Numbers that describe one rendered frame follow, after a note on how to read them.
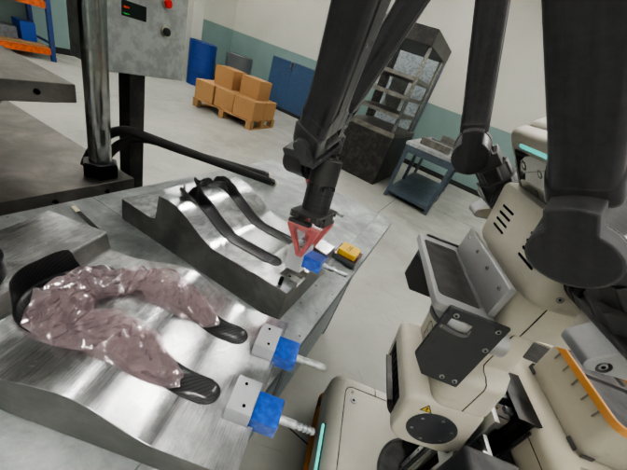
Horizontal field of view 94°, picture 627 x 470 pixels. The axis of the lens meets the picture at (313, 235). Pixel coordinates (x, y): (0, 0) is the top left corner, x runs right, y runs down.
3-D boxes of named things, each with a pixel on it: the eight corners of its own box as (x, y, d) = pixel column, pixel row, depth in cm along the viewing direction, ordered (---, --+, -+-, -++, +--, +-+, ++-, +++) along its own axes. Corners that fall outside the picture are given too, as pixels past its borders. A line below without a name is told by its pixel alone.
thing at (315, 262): (347, 282, 64) (354, 260, 62) (340, 291, 59) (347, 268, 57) (295, 259, 68) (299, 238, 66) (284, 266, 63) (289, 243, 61)
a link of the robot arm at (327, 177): (331, 156, 53) (350, 158, 57) (305, 146, 57) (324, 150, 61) (321, 192, 55) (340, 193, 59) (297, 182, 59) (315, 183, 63)
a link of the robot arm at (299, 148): (303, 143, 48) (338, 118, 51) (261, 130, 55) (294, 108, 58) (318, 199, 57) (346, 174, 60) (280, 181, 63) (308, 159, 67)
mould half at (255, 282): (325, 271, 86) (341, 233, 79) (275, 323, 64) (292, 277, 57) (198, 196, 99) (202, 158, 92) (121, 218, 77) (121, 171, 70)
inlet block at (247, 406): (312, 423, 46) (323, 406, 43) (305, 460, 42) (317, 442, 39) (233, 394, 46) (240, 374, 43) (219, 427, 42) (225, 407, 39)
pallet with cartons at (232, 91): (272, 128, 560) (283, 86, 524) (248, 130, 490) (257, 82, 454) (221, 104, 584) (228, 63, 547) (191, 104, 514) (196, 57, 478)
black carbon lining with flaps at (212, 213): (304, 250, 79) (315, 220, 74) (271, 277, 65) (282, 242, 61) (208, 194, 88) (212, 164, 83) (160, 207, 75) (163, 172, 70)
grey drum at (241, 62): (246, 98, 728) (254, 59, 685) (245, 103, 679) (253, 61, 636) (222, 90, 711) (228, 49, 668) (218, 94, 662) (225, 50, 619)
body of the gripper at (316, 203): (287, 216, 57) (296, 180, 55) (309, 209, 66) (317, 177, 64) (317, 228, 55) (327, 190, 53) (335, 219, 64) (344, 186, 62)
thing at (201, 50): (217, 90, 699) (223, 48, 656) (197, 88, 651) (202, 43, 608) (201, 82, 717) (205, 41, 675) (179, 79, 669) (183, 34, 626)
